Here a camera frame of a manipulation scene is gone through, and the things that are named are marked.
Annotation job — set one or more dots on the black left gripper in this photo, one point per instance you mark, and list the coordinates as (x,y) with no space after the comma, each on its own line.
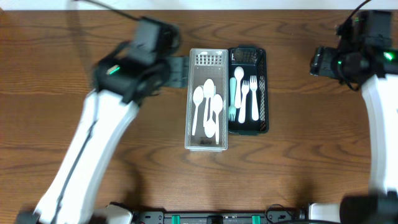
(176,72)

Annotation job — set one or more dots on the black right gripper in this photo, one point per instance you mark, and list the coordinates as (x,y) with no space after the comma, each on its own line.
(318,62)

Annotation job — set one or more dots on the white plastic spoon angled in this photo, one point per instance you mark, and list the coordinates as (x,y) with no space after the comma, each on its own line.
(208,92)

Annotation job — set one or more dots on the small white plastic spoon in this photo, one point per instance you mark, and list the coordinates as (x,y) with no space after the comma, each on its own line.
(238,74)

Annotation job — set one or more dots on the white plastic spoon upside-down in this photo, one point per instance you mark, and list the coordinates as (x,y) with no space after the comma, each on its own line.
(210,127)

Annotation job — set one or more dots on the pale green plastic fork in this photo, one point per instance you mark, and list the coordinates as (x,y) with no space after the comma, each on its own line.
(232,91)

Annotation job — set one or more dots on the white plastic fork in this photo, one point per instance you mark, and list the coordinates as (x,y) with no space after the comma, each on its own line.
(254,106)
(242,111)

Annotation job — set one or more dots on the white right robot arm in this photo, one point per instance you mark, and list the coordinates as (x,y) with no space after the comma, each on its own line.
(375,71)

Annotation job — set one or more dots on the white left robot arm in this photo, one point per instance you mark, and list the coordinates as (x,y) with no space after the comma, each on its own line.
(120,85)

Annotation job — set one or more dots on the clear plastic basket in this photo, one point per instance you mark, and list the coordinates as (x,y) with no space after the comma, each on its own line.
(205,64)

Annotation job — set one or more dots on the black plastic basket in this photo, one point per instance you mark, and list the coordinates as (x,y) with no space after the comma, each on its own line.
(253,60)

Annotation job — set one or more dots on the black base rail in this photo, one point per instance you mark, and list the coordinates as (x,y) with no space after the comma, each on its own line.
(119,213)

